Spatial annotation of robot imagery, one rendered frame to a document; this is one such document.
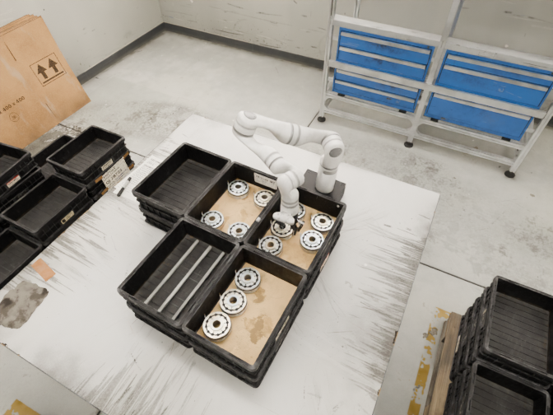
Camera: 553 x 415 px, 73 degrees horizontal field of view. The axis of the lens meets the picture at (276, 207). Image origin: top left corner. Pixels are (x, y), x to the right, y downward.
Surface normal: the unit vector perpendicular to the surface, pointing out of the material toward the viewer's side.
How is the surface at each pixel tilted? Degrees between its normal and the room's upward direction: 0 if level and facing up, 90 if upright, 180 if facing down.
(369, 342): 0
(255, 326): 0
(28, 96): 76
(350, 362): 0
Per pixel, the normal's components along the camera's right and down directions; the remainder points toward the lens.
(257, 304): 0.00, -0.65
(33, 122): 0.84, 0.12
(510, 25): -0.46, 0.68
